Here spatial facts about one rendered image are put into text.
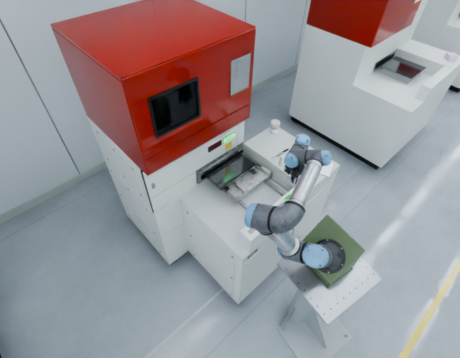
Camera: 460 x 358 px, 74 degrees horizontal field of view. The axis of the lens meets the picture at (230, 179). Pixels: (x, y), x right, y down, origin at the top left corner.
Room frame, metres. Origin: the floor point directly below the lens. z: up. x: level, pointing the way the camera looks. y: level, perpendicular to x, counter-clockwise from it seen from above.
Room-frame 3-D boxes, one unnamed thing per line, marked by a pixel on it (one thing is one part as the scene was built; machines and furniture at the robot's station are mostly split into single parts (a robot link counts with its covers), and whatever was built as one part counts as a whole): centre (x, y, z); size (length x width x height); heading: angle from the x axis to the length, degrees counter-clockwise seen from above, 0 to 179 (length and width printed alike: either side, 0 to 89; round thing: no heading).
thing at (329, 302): (0.81, -0.57, 0.75); 0.45 x 0.44 x 0.13; 35
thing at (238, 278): (1.41, -0.22, 0.41); 0.97 x 0.64 x 0.82; 134
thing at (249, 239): (1.12, -0.29, 0.89); 0.55 x 0.09 x 0.14; 134
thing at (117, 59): (1.68, 0.42, 1.52); 0.81 x 0.75 x 0.59; 134
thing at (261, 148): (1.62, -0.44, 0.89); 0.62 x 0.35 x 0.14; 44
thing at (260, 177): (1.40, -0.14, 0.87); 0.36 x 0.08 x 0.03; 134
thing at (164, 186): (1.46, 0.21, 1.02); 0.82 x 0.03 x 0.40; 134
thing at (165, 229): (1.70, 0.44, 0.41); 0.82 x 0.71 x 0.82; 134
